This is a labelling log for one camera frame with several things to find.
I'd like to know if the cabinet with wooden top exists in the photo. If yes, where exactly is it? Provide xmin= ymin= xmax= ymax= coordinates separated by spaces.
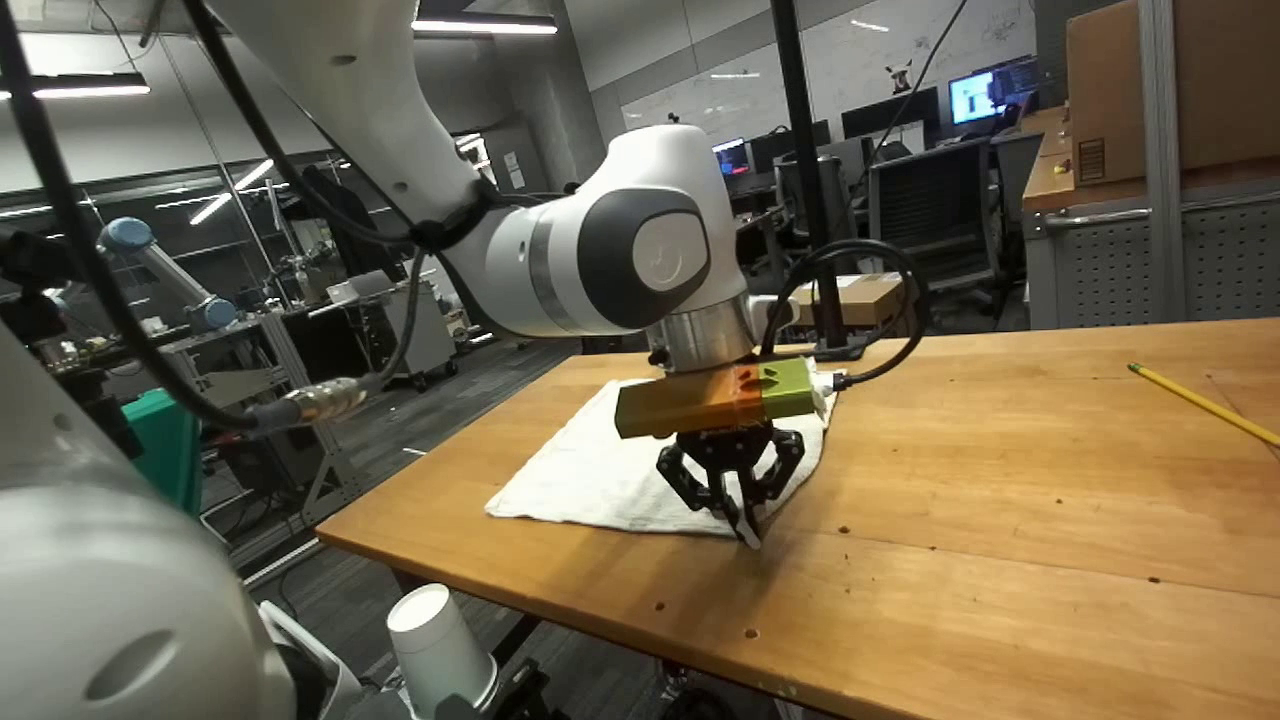
xmin=1015 ymin=104 xmax=1280 ymax=333

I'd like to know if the computer monitor with blue screen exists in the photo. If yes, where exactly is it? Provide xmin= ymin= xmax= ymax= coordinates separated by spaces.
xmin=938 ymin=56 xmax=1048 ymax=133

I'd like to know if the black cable with silver connector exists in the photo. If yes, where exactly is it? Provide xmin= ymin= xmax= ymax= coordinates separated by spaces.
xmin=0 ymin=0 xmax=490 ymax=438

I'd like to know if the green bin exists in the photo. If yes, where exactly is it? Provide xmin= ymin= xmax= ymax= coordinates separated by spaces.
xmin=118 ymin=385 xmax=206 ymax=519

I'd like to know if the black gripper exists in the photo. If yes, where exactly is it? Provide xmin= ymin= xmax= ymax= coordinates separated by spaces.
xmin=656 ymin=425 xmax=808 ymax=554

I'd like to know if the black camera cable loop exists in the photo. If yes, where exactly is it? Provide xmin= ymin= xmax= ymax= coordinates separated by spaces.
xmin=776 ymin=235 xmax=932 ymax=391

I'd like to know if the white cloth towel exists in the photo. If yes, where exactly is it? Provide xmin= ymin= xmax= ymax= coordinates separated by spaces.
xmin=478 ymin=378 xmax=834 ymax=542

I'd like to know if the large cardboard box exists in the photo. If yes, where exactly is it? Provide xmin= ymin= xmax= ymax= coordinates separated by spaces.
xmin=1060 ymin=0 xmax=1280 ymax=188

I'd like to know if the small cardboard box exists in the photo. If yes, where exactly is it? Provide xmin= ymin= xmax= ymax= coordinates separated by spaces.
xmin=787 ymin=274 xmax=912 ymax=333

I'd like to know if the yellow pencil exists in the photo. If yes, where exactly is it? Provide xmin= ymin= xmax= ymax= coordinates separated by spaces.
xmin=1124 ymin=361 xmax=1280 ymax=452

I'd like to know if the small computer monitor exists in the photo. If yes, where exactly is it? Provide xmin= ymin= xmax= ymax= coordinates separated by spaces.
xmin=710 ymin=138 xmax=761 ymax=183

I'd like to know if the grey metal post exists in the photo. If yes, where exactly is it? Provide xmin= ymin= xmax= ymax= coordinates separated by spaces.
xmin=1134 ymin=0 xmax=1191 ymax=323

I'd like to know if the white paper cup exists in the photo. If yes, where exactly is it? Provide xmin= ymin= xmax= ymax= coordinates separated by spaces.
xmin=384 ymin=579 xmax=506 ymax=720

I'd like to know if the long ceiling light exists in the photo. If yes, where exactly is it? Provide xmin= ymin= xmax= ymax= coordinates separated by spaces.
xmin=0 ymin=68 xmax=157 ymax=104
xmin=409 ymin=12 xmax=562 ymax=45
xmin=184 ymin=158 xmax=281 ymax=234

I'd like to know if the black vertical pole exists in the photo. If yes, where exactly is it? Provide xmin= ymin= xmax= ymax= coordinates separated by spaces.
xmin=769 ymin=0 xmax=853 ymax=356

